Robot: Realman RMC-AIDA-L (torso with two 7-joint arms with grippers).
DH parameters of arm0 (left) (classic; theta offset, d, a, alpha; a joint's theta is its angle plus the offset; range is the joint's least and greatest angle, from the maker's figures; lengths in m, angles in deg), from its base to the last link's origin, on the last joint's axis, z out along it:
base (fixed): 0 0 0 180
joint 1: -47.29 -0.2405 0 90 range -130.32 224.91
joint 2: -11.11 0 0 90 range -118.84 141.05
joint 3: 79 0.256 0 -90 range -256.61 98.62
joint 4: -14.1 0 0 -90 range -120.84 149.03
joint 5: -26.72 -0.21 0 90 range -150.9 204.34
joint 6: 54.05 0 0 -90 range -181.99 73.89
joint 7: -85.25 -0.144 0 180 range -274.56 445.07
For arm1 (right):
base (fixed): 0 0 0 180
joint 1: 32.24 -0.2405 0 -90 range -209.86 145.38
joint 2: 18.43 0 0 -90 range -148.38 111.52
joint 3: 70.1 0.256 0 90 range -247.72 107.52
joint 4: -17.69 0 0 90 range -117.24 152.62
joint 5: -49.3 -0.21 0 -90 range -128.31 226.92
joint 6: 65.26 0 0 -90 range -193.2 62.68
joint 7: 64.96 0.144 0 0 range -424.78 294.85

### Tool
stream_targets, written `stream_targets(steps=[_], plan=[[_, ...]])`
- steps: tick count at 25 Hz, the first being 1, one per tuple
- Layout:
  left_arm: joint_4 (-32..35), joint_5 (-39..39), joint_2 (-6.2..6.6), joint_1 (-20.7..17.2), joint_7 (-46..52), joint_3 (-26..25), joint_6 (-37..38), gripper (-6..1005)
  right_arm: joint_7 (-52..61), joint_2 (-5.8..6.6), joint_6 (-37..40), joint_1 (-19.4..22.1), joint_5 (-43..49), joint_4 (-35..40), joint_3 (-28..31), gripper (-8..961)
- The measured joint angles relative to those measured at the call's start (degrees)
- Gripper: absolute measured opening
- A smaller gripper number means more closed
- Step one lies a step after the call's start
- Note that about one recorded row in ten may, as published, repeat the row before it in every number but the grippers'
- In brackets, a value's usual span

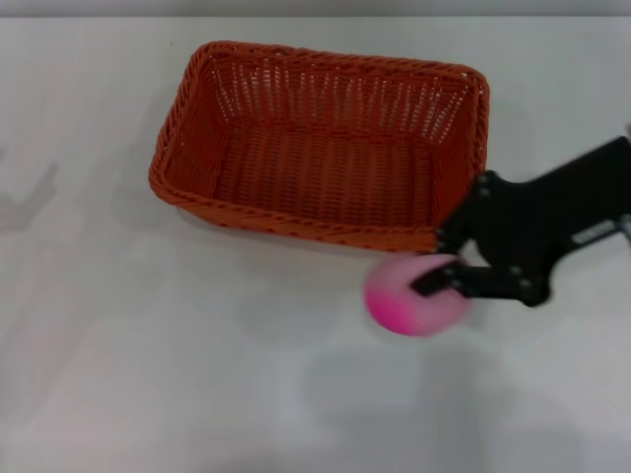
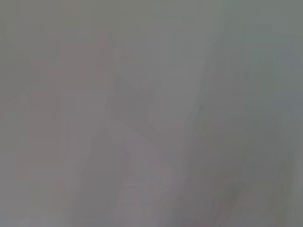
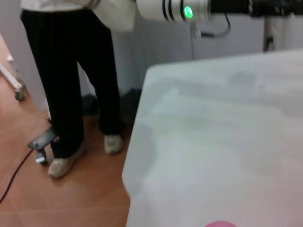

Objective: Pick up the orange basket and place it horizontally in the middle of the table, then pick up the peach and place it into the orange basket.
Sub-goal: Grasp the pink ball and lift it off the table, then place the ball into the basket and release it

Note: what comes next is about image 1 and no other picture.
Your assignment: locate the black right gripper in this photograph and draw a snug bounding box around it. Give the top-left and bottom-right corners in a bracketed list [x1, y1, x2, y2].
[410, 135, 631, 308]

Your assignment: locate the pink peach toy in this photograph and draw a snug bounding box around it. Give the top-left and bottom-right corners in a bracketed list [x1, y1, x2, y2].
[363, 253, 475, 339]

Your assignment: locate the orange woven plastic basket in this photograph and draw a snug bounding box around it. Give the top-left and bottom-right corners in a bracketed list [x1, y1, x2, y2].
[148, 39, 492, 255]

